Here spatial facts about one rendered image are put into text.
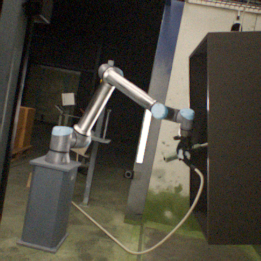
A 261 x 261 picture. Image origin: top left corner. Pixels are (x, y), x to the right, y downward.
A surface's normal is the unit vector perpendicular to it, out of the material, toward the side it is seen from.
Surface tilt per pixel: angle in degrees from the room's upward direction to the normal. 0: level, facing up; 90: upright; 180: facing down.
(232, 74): 90
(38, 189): 90
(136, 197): 90
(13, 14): 90
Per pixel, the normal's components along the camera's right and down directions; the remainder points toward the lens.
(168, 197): -0.09, 0.04
